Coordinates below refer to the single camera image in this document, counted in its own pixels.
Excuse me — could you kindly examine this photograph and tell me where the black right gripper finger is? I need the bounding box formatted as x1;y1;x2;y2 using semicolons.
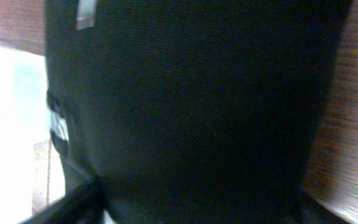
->
21;177;105;224

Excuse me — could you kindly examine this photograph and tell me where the black garment with tape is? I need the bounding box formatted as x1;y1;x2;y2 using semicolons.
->
45;0;351;223

